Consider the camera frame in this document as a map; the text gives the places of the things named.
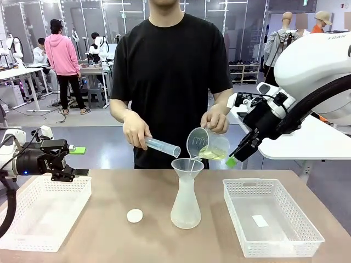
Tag mannequin in grey shirt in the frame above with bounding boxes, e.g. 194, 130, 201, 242
263, 12, 302, 85

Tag clear plastic graduated cylinder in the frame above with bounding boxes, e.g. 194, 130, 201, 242
144, 136, 182, 158

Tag white shoe rack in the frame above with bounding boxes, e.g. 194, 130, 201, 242
228, 62, 261, 85

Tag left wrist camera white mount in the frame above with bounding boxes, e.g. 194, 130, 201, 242
32, 125, 55, 142

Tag translucent plastic funnel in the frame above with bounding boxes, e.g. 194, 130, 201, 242
171, 158, 205, 181

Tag clear plastic measuring beaker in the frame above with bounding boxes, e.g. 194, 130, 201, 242
186, 127, 231, 162

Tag cluttered grey workbench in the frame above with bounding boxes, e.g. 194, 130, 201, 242
78, 60, 115, 107

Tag person in pink hoodie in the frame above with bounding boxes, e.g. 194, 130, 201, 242
44, 19, 91, 115

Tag long white table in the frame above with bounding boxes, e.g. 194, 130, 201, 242
0, 67, 52, 113

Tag person's right forearm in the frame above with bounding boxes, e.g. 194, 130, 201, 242
109, 99, 135, 124

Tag person's left hand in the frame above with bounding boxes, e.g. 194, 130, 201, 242
200, 110, 230, 135

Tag figure in blue floral dress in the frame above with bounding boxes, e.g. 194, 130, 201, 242
295, 13, 311, 36

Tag white humanoid robot black straps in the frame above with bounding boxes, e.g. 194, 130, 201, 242
4, 33, 26, 69

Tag white round flask cap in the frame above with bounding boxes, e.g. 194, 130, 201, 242
126, 208, 144, 224

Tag person's left forearm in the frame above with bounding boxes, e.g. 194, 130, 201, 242
210, 92, 231, 116

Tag white figure with black hair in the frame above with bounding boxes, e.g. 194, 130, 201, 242
89, 32, 110, 61

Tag white paper label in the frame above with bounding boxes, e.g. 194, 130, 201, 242
251, 214, 269, 228

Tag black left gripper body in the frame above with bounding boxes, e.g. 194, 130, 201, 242
15, 138, 77, 182

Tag black tripod stand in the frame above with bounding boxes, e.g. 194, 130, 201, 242
270, 30, 299, 76

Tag grey plastic step stool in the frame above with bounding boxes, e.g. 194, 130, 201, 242
87, 88, 107, 109

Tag translucent plastic Erlenmeyer flask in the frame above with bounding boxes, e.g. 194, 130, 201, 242
170, 171, 202, 230

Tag arm black cable sleeve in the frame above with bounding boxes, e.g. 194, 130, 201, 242
275, 75, 351, 135
0, 169, 19, 239

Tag right arm black cable sleeve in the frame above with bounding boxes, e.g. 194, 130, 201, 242
275, 75, 351, 135

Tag left arm black cable sleeve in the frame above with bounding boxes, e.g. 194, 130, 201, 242
0, 169, 19, 239

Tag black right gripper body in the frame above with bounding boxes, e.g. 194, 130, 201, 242
242, 101, 284, 139

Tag person in black t-shirt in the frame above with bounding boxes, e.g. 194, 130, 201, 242
109, 0, 234, 170

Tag seated person white shirt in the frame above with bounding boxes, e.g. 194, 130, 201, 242
32, 37, 52, 69

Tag mannequin orange dress tan cap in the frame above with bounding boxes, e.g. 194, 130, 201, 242
311, 10, 334, 34

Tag white perforated plastic basket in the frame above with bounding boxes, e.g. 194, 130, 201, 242
0, 175, 93, 253
222, 178, 326, 258

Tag person's right hand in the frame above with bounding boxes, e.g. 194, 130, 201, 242
122, 111, 154, 151

